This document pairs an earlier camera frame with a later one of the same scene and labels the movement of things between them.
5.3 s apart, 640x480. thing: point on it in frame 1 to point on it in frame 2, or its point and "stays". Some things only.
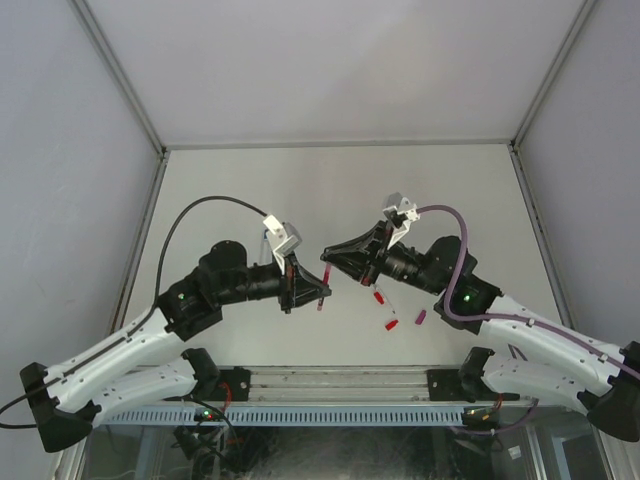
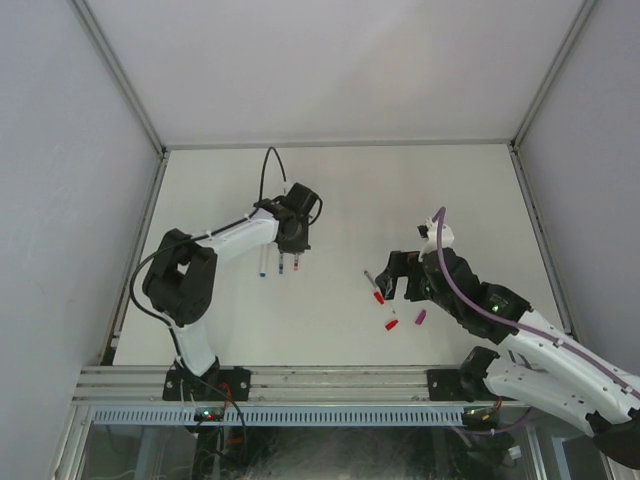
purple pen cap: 420,317 stays
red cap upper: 379,297 stays
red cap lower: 391,324 stays
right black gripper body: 375,254 to 411,275
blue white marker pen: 265,249 stays
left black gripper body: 288,283 to 294,246
